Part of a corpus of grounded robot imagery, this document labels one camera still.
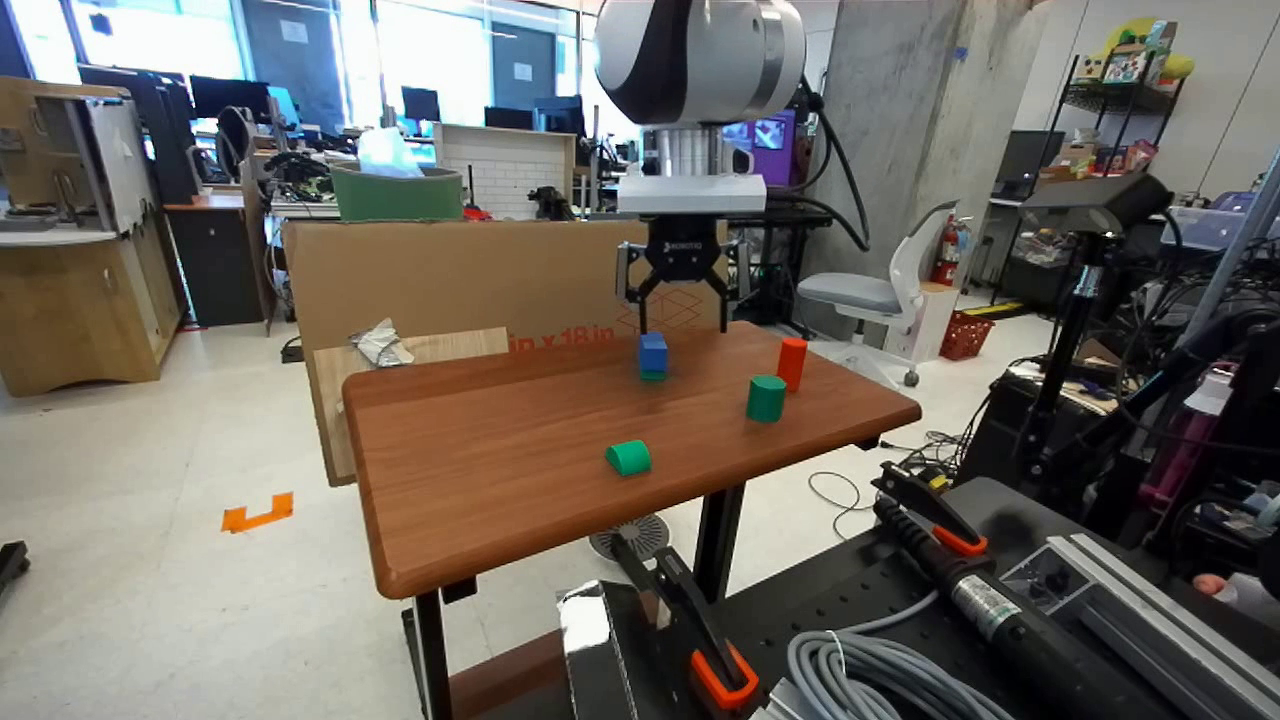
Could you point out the white grid panel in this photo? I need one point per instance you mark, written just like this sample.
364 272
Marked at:
513 167

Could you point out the red basket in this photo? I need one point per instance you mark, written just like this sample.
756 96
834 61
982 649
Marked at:
967 336

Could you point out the red cylinder block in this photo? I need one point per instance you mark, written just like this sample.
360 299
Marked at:
795 361

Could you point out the white plastic bag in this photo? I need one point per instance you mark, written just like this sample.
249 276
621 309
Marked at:
384 150

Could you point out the crumpled white paper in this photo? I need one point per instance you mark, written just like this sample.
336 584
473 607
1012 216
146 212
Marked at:
383 344

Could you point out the red fire extinguisher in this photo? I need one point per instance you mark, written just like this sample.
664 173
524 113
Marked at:
950 248

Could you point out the white wrist mount plate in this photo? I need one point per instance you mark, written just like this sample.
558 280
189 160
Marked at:
695 196

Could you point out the grey aluminium extrusion rail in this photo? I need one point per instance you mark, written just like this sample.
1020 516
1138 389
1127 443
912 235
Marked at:
1146 632

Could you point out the green flat block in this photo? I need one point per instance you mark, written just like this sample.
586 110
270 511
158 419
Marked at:
654 383

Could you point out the wooden cabinet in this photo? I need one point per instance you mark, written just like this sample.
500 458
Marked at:
82 305

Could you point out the black caster foot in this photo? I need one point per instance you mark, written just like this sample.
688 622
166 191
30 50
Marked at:
11 563

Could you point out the metal clamp orange tip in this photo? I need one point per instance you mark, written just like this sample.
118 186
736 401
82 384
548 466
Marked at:
683 600

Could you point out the grey metal pole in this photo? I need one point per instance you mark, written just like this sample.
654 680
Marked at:
1234 247

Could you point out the green half-cylinder block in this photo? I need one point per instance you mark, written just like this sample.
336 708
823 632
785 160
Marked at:
628 458

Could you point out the pale person hand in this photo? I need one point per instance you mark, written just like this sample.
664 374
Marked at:
1242 596

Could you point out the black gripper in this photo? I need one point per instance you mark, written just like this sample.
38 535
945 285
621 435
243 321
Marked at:
685 247

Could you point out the orange floor marker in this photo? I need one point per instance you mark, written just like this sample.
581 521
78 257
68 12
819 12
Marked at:
243 521

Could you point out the dark desk cabinet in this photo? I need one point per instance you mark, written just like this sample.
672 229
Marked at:
222 264

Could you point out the black camera stand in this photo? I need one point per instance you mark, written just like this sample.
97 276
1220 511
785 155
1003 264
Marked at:
1073 332

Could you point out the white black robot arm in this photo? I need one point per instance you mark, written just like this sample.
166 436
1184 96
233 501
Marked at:
706 55

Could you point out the black perforated mounting board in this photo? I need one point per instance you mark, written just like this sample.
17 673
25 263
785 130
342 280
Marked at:
814 595

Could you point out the large cardboard box red print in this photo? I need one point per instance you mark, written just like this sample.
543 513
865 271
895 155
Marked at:
466 272

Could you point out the white office chair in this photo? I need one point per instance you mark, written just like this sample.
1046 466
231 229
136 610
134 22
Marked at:
852 302

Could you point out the dark metal frame beam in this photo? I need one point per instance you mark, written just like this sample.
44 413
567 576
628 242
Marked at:
586 664

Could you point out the green storage bin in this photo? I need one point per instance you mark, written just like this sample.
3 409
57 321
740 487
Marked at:
402 196

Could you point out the blue rectangular block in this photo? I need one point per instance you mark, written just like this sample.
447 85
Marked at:
654 352

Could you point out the black shelf with toys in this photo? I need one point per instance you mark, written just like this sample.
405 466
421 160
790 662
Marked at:
1120 83

